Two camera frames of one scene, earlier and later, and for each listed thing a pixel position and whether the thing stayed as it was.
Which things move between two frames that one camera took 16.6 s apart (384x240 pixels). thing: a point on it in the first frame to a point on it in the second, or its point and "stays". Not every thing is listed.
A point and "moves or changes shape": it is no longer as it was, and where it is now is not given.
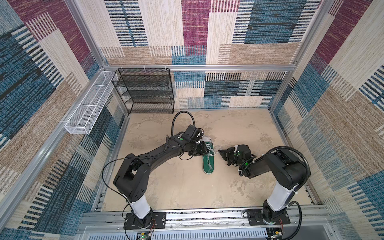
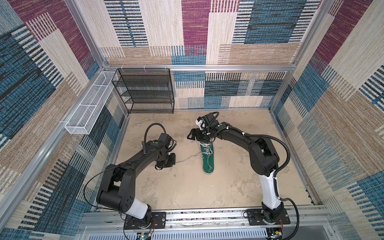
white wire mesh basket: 80,121 stays
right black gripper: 225,153 to 198,137
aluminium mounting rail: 313,223 stays
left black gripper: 202,151 to 172,161
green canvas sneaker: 208,160 stays
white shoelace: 211,152 moves or changes shape
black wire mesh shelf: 145,90 stays
